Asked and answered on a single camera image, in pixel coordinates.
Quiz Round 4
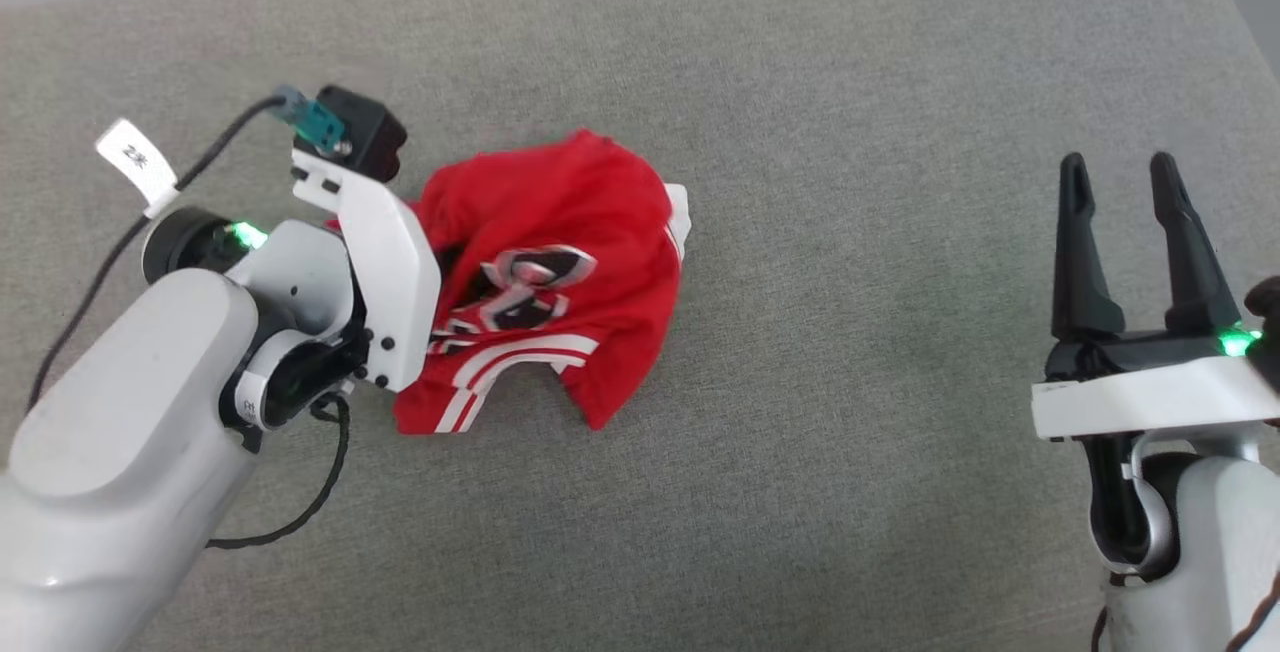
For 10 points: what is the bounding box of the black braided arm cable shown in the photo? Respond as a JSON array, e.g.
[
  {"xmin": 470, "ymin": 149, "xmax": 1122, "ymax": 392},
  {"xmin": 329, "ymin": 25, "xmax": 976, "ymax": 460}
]
[{"xmin": 205, "ymin": 394, "xmax": 353, "ymax": 551}]

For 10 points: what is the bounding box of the grey fabric sofa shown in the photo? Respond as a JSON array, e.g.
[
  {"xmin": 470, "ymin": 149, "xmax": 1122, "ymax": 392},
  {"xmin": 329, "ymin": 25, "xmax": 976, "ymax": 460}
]
[{"xmin": 0, "ymin": 0, "xmax": 1280, "ymax": 652}]

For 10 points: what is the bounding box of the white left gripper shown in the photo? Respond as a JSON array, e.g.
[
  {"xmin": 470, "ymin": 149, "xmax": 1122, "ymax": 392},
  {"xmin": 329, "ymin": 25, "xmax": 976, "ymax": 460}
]
[{"xmin": 143, "ymin": 145, "xmax": 443, "ymax": 395}]

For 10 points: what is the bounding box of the black camera cable teal plug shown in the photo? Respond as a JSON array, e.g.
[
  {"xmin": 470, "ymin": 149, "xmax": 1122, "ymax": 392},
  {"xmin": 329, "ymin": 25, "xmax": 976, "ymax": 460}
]
[{"xmin": 25, "ymin": 84, "xmax": 353, "ymax": 413}]

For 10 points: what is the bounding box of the red Bulls basketball jersey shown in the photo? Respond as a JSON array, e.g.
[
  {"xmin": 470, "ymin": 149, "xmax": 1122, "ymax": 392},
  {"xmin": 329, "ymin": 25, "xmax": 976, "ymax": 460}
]
[{"xmin": 325, "ymin": 129, "xmax": 693, "ymax": 435}]

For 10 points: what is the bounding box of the white paper cable tag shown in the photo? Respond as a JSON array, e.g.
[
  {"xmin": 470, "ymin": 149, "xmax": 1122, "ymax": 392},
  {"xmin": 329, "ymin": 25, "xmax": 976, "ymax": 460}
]
[{"xmin": 95, "ymin": 118, "xmax": 181, "ymax": 219}]

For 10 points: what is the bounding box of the dark right arm cable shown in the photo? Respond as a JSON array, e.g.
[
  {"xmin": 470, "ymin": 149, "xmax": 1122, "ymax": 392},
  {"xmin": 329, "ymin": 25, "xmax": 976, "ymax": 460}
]
[{"xmin": 1225, "ymin": 572, "xmax": 1280, "ymax": 652}]

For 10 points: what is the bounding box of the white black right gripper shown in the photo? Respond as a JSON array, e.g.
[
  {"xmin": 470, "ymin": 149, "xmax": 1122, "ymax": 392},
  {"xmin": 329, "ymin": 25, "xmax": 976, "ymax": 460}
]
[{"xmin": 1030, "ymin": 151, "xmax": 1280, "ymax": 443}]

